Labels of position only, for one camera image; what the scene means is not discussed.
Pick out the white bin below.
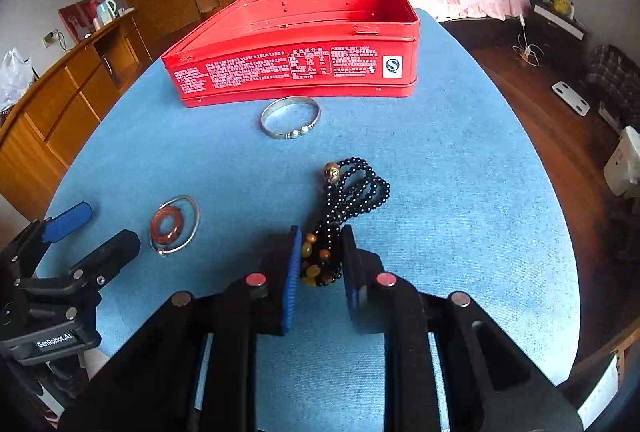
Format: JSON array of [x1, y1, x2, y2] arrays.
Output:
[[603, 126, 640, 197]]

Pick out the white plastic bag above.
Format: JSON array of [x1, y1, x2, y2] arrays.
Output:
[[0, 48, 33, 113]]

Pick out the red ring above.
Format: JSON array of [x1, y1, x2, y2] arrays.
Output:
[[149, 195, 201, 257]]

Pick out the blue table cloth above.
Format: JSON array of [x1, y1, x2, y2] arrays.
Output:
[[35, 6, 581, 432]]

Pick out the wooden dresser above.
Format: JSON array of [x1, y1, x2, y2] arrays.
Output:
[[0, 9, 153, 223]]

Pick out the white bathroom scale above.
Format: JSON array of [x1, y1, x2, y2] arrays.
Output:
[[551, 80, 592, 116]]

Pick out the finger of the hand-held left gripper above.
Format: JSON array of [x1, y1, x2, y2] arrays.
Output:
[[67, 229, 142, 287], [7, 203, 93, 263]]

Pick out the light blue kettle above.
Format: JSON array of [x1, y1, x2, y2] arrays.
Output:
[[96, 0, 119, 26]]

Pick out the dark nightstand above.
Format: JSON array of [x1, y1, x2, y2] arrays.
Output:
[[530, 2, 588, 57]]

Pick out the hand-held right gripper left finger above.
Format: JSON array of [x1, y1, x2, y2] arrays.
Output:
[[60, 226, 302, 432]]

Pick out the red picture board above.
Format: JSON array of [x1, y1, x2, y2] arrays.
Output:
[[58, 0, 101, 43]]

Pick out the silver bangle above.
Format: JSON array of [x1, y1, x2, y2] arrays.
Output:
[[260, 96, 321, 141]]

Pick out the red tin box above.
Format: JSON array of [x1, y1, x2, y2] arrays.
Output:
[[161, 0, 420, 109]]

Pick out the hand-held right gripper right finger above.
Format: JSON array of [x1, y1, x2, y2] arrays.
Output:
[[341, 226, 583, 432]]

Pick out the black and amber bead necklace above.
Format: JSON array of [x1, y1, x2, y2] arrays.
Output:
[[300, 157, 392, 289]]

